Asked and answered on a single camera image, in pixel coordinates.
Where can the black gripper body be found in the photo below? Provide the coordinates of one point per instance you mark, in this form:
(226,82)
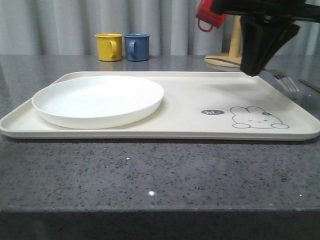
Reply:
(297,10)

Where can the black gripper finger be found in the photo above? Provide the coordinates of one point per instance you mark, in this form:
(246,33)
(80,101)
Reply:
(274,36)
(257,39)

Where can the silver metal fork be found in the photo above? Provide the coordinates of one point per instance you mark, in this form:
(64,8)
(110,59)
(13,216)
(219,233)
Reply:
(283,80)

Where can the white round plate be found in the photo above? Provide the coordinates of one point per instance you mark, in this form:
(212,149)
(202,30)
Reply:
(98,102)

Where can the wooden mug tree stand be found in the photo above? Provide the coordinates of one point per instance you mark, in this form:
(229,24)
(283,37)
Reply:
(233,57)

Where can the red enamel mug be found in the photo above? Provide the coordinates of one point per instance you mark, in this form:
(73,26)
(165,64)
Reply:
(205,14)

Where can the blue enamel mug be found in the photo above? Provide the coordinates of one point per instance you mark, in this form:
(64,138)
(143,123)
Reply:
(137,46)

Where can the yellow enamel mug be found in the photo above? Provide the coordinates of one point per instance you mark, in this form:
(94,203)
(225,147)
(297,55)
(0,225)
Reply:
(109,46)

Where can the grey pleated curtain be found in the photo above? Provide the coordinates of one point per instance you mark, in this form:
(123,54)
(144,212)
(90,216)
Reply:
(68,27)

